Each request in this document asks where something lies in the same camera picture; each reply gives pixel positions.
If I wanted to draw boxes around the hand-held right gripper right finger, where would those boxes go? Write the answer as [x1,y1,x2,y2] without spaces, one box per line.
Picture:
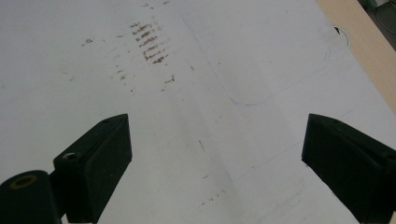
[301,113,396,224]

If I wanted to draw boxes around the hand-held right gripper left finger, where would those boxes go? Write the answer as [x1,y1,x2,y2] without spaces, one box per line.
[52,113,134,224]

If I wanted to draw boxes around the white table cover sheet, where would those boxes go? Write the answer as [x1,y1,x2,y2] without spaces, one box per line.
[0,0,396,224]

